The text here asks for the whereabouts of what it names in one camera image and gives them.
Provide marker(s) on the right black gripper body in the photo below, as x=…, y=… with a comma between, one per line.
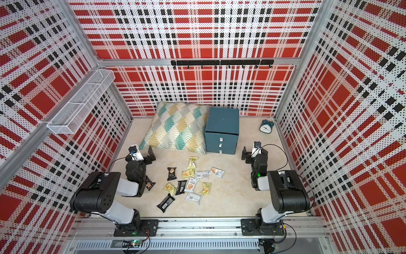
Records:
x=252, y=164

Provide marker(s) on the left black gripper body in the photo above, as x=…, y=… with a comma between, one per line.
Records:
x=147, y=161

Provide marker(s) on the black cookie packet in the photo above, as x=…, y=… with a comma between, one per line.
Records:
x=167, y=201
x=171, y=173
x=149, y=183
x=181, y=187

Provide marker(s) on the teal three-drawer cabinet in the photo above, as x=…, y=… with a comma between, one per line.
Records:
x=222, y=130

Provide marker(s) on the yellow cookie packet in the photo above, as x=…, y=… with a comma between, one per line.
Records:
x=192, y=162
x=170, y=189
x=189, y=173
x=206, y=188

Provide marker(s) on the yellow cookie packet top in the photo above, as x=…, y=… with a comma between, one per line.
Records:
x=192, y=162

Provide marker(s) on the black cookie packet bottom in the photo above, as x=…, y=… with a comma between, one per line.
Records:
x=167, y=201

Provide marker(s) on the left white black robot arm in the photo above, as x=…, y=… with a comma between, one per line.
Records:
x=96, y=195

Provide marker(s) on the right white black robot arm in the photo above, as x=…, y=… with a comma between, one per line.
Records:
x=288, y=195

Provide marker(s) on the white cookie packet right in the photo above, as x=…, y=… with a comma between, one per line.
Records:
x=217, y=172

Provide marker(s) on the teal alarm clock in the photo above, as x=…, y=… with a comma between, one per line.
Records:
x=266, y=126

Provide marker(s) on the patterned green yellow pillow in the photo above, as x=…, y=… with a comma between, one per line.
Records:
x=178, y=126

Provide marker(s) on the white cookie packet centre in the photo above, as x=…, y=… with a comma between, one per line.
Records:
x=202, y=174

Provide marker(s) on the white cookie packet bottom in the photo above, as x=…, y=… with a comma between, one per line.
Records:
x=194, y=197

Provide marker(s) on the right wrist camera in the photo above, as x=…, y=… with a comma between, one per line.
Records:
x=257, y=149

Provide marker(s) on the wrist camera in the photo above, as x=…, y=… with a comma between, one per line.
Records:
x=134, y=148
x=257, y=149

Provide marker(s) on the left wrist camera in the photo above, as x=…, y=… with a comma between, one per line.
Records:
x=134, y=148

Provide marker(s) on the white wire mesh basket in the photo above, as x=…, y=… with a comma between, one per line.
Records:
x=69, y=119

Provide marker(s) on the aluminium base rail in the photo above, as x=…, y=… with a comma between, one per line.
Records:
x=303, y=235

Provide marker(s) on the black wall hook rail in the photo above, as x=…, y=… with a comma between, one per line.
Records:
x=189, y=63

